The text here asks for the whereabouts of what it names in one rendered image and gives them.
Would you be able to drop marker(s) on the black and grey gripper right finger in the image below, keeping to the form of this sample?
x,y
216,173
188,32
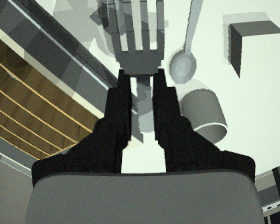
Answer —
x,y
188,149

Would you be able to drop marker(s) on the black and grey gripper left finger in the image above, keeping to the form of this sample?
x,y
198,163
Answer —
x,y
102,149

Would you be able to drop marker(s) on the grey mug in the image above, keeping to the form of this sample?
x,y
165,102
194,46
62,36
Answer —
x,y
203,109

